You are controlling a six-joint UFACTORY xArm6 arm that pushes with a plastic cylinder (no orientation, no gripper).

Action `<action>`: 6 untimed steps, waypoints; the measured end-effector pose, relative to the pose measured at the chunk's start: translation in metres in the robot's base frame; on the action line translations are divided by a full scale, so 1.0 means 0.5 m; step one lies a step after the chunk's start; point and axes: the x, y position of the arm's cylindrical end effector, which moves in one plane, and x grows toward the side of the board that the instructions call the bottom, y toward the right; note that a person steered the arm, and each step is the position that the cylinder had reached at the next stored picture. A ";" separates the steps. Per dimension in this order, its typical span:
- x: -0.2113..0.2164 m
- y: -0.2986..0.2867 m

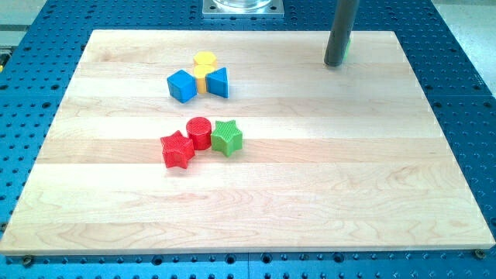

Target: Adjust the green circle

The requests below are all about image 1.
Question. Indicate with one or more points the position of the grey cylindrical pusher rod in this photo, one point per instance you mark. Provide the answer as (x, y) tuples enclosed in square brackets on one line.
[(339, 37)]

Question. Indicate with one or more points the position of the yellow hexagon block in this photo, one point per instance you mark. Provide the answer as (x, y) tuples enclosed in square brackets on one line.
[(205, 58)]

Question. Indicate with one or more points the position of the left board clamp screw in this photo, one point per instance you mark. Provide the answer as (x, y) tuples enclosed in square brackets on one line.
[(27, 260)]

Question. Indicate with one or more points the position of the blue triangle block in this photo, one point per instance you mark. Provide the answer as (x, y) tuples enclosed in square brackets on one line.
[(217, 82)]

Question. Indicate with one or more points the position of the blue cube block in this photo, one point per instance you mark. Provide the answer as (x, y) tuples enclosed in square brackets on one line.
[(182, 86)]

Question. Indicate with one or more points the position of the red cylinder block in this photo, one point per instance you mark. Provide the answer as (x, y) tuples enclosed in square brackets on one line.
[(199, 130)]

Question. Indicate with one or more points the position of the board clamp screw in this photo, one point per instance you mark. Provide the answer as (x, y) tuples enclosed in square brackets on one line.
[(479, 254), (27, 260)]

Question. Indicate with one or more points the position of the green star block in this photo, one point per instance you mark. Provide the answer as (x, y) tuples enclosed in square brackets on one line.
[(226, 137)]

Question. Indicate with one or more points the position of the red star block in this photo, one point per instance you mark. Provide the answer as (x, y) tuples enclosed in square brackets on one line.
[(177, 150)]

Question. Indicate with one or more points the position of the right board clamp screw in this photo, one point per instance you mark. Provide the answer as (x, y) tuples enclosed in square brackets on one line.
[(479, 254)]

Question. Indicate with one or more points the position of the yellow cylinder block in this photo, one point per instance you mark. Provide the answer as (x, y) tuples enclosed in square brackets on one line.
[(200, 72)]

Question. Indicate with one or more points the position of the wooden board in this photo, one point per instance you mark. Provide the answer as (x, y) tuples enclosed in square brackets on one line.
[(333, 159)]

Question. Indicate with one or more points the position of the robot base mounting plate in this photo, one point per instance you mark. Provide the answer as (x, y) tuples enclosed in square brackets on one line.
[(239, 8)]

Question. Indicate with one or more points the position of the green circle block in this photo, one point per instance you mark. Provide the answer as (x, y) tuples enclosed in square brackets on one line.
[(347, 49)]

